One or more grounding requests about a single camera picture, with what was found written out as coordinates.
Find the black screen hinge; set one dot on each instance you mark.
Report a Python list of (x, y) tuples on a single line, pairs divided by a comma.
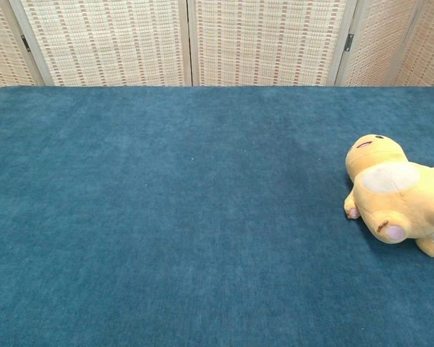
[(25, 42), (349, 39)]

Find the blue velvet table cover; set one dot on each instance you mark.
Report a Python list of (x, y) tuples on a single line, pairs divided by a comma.
[(188, 217)]

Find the yellow plush toy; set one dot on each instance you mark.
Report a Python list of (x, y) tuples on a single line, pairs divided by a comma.
[(387, 202)]

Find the woven bamboo screen panel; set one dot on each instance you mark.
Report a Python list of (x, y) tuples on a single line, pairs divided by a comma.
[(379, 43), (105, 39), (432, 50), (1, 47), (267, 39)]

